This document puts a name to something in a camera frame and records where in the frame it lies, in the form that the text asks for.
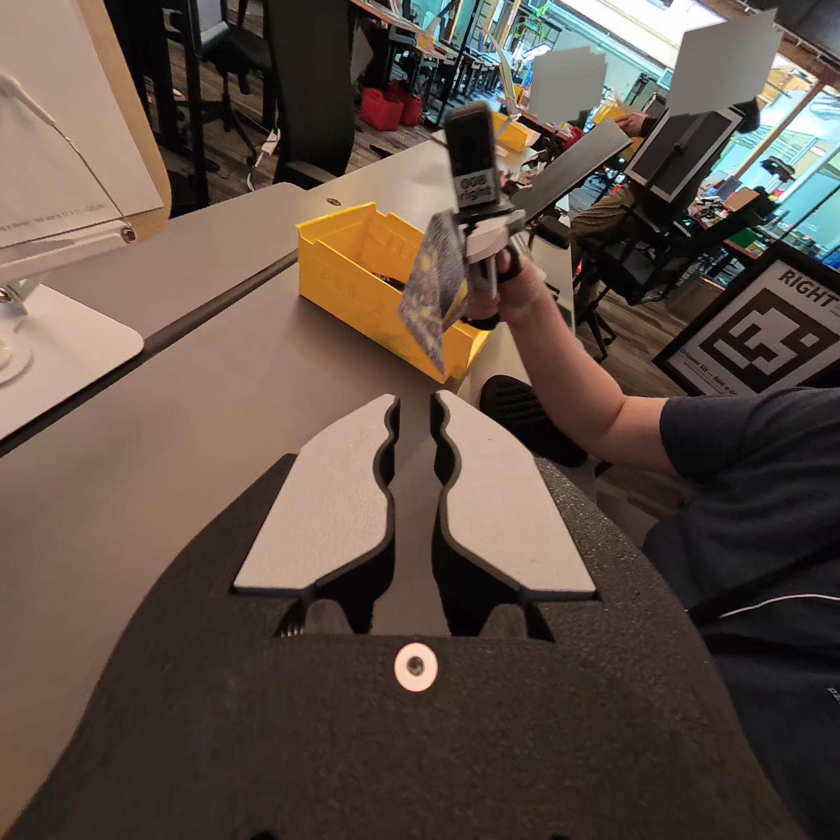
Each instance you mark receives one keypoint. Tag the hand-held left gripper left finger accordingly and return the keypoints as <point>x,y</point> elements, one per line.
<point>321,512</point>

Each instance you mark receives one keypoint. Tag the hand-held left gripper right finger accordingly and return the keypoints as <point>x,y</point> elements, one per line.
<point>505,512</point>

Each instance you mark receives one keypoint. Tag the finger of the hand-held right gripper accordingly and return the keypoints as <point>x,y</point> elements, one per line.
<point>484,239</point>

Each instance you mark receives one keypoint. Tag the yellow plastic bin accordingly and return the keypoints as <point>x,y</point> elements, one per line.
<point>515,134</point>
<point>354,282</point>

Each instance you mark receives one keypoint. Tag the person's right forearm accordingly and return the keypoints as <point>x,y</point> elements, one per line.
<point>577,394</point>

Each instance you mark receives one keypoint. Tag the person's right hand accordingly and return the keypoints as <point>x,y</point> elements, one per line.
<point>522,292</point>

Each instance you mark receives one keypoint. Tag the red storage bin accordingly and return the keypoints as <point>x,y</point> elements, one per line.
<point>380,110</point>
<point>412,105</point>

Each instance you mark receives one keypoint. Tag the black wrist rest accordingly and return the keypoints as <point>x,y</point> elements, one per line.
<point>525,420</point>

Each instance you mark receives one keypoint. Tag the black tilted board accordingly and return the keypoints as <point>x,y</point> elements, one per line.
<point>571,170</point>

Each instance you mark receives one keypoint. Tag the small yellow box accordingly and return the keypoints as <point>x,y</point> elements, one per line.
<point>607,113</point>

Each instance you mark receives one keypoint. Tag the black office chair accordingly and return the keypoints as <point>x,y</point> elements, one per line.
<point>630,262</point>

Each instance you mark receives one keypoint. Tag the tall black chair back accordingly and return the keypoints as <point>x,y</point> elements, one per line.
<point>308,79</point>

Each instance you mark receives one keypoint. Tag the white power strip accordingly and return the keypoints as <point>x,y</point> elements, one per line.
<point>269,141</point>

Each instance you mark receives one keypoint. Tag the white framed black panel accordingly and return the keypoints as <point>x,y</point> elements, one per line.
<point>682,154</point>

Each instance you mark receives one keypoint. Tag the black framed marker sign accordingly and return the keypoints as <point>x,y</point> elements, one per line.
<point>761,334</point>

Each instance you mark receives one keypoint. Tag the wooden document stand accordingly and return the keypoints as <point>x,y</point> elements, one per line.
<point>65,328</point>

